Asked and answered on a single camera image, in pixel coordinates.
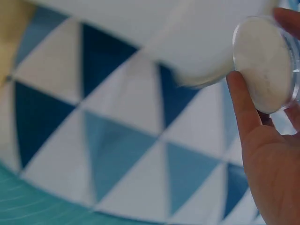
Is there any person's right hand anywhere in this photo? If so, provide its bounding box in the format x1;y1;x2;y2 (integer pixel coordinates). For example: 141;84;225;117
225;7;300;225

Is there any white flat board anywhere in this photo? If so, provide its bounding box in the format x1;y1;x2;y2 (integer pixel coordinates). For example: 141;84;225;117
35;0;279;89

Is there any clear round dish white filling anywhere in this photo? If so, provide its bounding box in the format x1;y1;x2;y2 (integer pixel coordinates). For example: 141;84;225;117
232;15;300;115

